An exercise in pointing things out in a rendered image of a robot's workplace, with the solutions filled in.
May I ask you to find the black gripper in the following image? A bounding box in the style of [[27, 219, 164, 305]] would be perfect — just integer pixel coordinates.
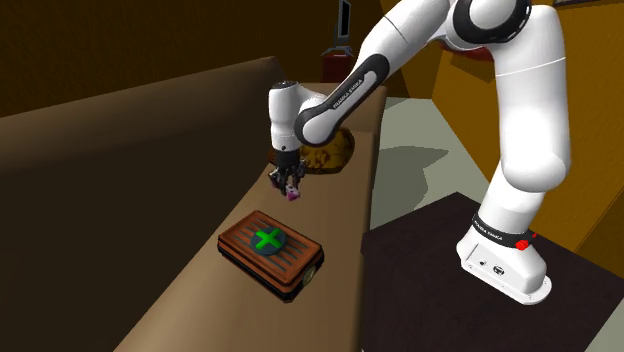
[[268, 148, 308, 195]]

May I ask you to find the brown patterned round bowl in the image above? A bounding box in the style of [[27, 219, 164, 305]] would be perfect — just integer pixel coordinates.
[[266, 127, 357, 176]]

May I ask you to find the blue disc with green cross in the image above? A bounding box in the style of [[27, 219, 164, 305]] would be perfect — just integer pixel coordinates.
[[249, 226, 287, 258]]

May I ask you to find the brown slatted wooden box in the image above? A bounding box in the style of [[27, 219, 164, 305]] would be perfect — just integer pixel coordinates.
[[217, 209, 326, 304]]

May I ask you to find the red cabinet with monitor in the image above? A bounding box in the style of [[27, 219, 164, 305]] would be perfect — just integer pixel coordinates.
[[320, 0, 358, 85]]

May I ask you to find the dark robot stand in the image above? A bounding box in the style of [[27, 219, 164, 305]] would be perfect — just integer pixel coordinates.
[[360, 191, 624, 352]]

